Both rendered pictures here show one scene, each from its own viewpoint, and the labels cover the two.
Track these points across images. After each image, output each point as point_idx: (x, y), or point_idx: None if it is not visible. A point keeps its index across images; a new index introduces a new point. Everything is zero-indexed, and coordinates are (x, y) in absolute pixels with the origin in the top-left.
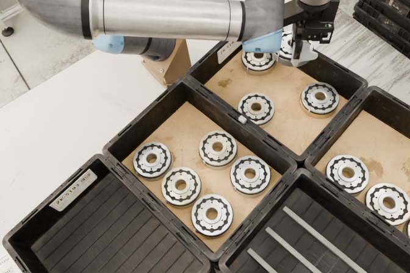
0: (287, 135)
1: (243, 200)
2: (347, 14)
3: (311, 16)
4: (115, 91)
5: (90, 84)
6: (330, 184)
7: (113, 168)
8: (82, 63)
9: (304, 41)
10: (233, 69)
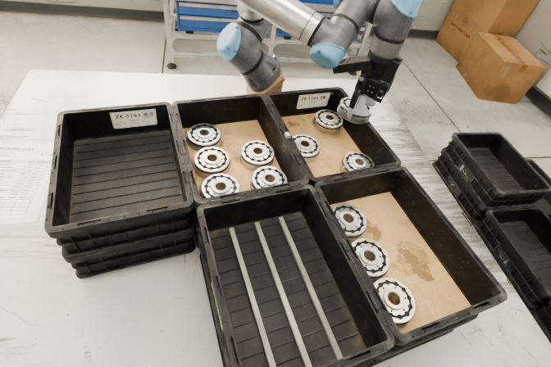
0: (316, 176)
1: None
2: (417, 144)
3: (375, 70)
4: None
5: (198, 90)
6: (326, 206)
7: (171, 115)
8: (203, 76)
9: (362, 95)
10: (305, 120)
